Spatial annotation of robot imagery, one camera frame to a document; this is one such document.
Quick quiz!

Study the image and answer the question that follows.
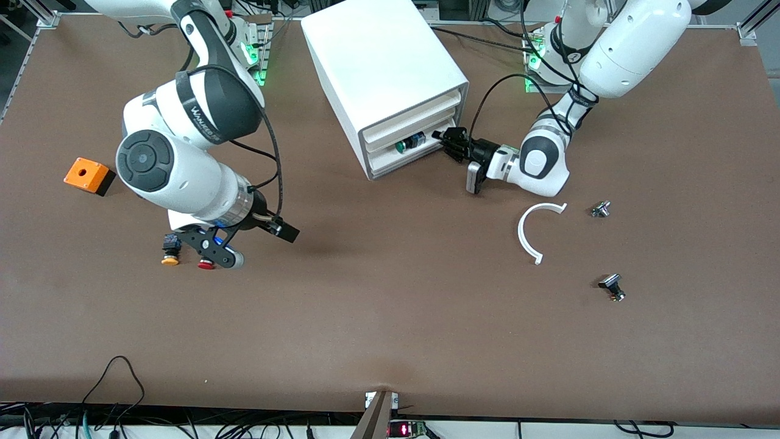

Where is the green push button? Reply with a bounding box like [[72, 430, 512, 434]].
[[395, 131, 427, 154]]

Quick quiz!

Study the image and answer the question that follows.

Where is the white plain drawer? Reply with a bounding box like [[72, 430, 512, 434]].
[[370, 155, 431, 180], [366, 109, 459, 152], [363, 88, 465, 142]]

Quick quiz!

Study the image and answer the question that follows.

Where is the yellow push button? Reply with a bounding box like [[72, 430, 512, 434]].
[[161, 234, 183, 266]]

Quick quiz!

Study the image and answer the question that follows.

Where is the white drawer cabinet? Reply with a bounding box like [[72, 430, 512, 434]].
[[302, 0, 471, 180]]

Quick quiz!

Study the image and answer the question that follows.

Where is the white curved plastic piece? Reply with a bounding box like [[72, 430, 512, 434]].
[[517, 202, 568, 266]]

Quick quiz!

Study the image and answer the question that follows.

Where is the orange box with black base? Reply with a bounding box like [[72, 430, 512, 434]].
[[63, 157, 117, 197]]

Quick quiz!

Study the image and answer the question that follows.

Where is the device with red display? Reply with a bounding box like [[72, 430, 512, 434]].
[[388, 419, 427, 438]]

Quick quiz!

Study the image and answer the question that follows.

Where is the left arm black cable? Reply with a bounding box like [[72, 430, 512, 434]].
[[469, 0, 601, 150]]

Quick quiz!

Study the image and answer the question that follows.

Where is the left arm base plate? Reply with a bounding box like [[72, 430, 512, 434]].
[[524, 24, 589, 95]]

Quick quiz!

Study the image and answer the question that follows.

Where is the black cable on table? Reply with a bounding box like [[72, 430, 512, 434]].
[[431, 18, 537, 52]]

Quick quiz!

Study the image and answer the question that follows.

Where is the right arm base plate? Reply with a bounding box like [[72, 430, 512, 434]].
[[243, 15, 272, 87]]

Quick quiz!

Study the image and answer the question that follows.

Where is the black and silver switch part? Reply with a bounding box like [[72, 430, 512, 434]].
[[598, 274, 626, 302]]

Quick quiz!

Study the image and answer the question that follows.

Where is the black looped cable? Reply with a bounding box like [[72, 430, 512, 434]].
[[82, 355, 146, 423]]

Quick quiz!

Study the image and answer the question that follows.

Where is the wooden camera post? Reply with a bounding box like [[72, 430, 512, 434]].
[[350, 390, 400, 439]]

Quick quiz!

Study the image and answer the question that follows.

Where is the aluminium frame profile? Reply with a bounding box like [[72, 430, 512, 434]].
[[736, 0, 780, 46], [34, 0, 62, 29]]

